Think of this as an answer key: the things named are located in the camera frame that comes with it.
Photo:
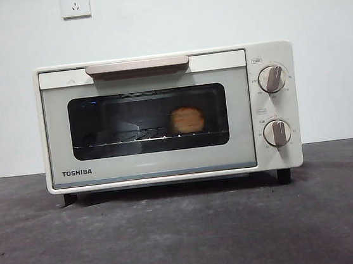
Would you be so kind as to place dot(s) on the golden bread loaf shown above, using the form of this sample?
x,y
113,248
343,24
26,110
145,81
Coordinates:
x,y
188,119

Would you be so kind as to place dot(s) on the cream oven knob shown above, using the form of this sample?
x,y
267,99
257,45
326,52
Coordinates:
x,y
277,132
272,79

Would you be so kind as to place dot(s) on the white Toshiba toaster oven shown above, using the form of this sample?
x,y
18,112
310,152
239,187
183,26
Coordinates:
x,y
269,54

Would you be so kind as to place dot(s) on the white wall socket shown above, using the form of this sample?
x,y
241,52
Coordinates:
x,y
75,5

